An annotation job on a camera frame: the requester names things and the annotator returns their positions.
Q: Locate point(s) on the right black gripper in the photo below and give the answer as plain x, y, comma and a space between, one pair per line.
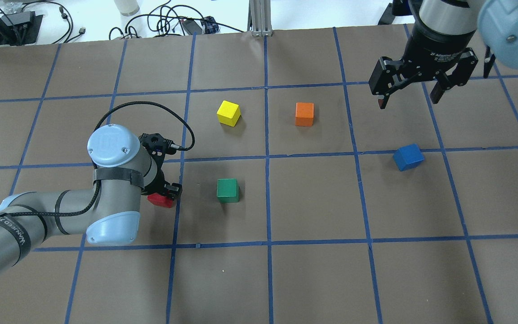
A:
436, 47

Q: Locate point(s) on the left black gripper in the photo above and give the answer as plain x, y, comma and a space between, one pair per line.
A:
158, 176

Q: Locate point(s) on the red wooden block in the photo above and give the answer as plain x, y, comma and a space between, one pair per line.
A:
159, 200

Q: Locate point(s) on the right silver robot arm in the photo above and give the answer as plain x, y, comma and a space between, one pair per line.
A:
495, 20

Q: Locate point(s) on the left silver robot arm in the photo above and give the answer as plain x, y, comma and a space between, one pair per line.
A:
127, 168

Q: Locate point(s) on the green wooden block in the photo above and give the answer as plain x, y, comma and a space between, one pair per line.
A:
227, 190

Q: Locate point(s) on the blue wooden block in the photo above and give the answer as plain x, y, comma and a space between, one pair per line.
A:
408, 157

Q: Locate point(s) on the yellow wooden block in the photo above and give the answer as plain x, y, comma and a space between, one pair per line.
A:
228, 113

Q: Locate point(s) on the orange wooden block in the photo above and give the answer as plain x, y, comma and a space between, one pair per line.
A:
304, 114

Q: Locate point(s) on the black power adapter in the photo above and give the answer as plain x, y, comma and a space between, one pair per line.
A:
191, 27

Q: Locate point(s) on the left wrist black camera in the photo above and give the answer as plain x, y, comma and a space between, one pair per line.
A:
157, 145

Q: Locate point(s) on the aluminium frame post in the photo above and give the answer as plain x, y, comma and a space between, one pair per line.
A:
259, 22

